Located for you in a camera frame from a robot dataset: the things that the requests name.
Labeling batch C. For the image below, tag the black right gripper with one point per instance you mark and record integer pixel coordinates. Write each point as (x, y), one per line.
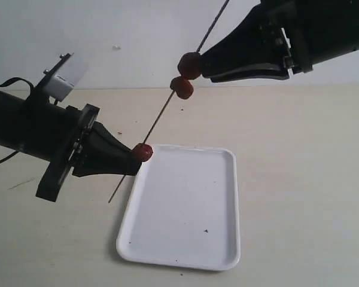
(271, 40)

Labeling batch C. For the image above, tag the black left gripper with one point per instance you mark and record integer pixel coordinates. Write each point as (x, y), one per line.
(101, 153)

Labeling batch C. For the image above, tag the red date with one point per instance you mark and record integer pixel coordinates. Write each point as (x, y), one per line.
(142, 152)
(182, 87)
(189, 66)

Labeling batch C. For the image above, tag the thin metal skewer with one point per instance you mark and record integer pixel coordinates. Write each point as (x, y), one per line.
(215, 20)

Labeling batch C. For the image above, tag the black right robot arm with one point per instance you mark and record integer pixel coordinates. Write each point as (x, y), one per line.
(333, 30)

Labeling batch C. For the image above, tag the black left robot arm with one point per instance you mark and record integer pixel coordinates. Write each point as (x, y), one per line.
(34, 126)

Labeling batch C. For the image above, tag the white plastic tray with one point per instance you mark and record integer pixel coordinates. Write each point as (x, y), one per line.
(183, 210)

